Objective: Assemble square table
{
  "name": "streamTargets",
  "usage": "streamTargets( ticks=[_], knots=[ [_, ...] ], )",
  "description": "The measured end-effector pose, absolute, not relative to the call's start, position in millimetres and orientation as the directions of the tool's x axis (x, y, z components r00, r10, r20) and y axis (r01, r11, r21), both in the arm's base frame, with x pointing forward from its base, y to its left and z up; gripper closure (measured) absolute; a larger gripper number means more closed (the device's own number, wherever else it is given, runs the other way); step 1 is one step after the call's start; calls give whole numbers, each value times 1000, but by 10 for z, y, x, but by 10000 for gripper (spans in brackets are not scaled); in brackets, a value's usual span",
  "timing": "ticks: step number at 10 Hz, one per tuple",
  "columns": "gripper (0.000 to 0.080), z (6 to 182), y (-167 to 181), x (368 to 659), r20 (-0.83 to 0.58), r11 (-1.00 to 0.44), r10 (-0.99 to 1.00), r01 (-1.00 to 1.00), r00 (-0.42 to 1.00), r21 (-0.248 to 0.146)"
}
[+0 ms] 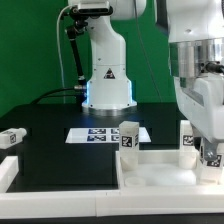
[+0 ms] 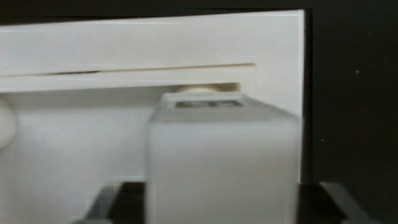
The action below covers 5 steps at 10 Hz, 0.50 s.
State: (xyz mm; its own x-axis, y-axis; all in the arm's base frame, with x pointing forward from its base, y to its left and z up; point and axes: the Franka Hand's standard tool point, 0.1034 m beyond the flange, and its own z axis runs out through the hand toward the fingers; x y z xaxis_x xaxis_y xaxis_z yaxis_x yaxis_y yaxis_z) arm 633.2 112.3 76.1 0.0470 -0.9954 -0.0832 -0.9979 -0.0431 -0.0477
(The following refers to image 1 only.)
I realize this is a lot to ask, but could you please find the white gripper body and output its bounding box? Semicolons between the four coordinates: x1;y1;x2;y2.
174;73;224;143

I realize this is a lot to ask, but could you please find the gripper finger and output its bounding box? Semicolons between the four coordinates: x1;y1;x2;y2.
203;138;217;161

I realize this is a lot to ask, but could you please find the white square table top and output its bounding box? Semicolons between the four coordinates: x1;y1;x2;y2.
116;150;224;188

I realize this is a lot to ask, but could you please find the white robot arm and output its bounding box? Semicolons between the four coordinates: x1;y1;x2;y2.
68;0;224;161

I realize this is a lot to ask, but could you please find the white front obstacle bar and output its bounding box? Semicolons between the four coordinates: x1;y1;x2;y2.
0;185;224;219

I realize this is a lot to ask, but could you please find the white obstacle bar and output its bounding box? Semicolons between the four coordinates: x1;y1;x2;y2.
0;156;19;193
0;185;224;219

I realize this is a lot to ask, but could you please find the white sheet with fiducial markers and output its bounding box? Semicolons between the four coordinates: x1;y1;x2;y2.
65;126;152;144

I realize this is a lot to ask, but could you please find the white left obstacle bar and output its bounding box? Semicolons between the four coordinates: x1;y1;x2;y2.
0;156;19;193

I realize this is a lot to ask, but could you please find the black cable on table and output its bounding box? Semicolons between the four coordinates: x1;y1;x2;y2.
30;87;88;105

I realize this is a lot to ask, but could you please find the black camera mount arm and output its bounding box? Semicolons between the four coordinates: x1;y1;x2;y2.
65;19;88;86

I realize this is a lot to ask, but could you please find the camera on robot top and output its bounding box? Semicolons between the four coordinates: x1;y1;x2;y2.
68;0;113;16

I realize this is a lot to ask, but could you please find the grey cable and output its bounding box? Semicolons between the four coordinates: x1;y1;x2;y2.
55;4;74;89

